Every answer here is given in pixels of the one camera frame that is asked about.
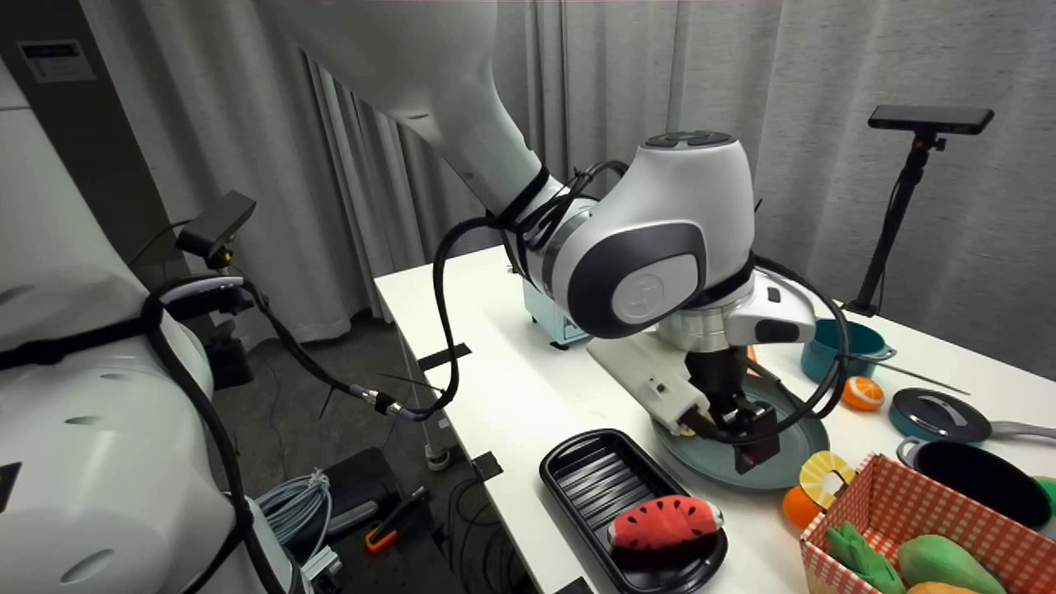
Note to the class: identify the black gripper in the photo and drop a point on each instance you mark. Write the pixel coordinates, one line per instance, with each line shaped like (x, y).
(728, 380)

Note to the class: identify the watermelon slice plushie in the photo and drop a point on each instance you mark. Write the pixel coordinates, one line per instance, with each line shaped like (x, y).
(664, 521)

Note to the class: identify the gray plate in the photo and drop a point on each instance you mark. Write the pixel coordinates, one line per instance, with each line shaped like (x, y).
(792, 440)

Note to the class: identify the orange fruit plushie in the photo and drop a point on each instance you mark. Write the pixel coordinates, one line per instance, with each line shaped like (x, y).
(862, 393)
(797, 514)

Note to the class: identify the green leafy plushie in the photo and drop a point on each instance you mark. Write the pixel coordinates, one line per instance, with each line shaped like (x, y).
(862, 554)

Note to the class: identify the green pear plushie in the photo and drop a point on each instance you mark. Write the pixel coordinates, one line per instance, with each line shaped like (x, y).
(935, 563)

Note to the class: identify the yellow orange plushie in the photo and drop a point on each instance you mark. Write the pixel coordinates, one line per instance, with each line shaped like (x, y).
(942, 587)

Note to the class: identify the white label plate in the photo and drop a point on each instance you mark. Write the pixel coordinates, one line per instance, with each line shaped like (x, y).
(59, 59)

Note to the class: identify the teal toy pot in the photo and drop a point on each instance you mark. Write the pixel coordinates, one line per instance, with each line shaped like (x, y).
(836, 353)

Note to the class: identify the black oblong tray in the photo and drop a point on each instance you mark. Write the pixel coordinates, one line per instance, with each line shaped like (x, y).
(583, 474)

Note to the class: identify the red checkered basket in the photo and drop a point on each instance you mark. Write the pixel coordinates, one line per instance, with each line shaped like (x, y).
(912, 498)

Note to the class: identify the black tape strip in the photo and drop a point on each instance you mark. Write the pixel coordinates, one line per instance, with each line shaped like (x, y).
(485, 465)
(446, 353)

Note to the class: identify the black tripod stand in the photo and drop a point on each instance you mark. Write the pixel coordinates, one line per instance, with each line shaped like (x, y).
(901, 199)

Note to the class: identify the green yellow toy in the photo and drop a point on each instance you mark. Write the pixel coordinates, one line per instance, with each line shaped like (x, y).
(1046, 496)

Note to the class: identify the gray curtain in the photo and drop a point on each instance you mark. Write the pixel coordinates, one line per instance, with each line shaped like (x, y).
(827, 68)

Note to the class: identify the black floor device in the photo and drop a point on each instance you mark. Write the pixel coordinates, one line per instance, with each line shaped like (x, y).
(364, 484)

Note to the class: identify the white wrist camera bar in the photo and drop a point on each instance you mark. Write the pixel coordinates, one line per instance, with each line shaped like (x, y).
(648, 380)

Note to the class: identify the black camera on clamp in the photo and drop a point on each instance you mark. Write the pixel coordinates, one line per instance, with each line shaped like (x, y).
(215, 227)

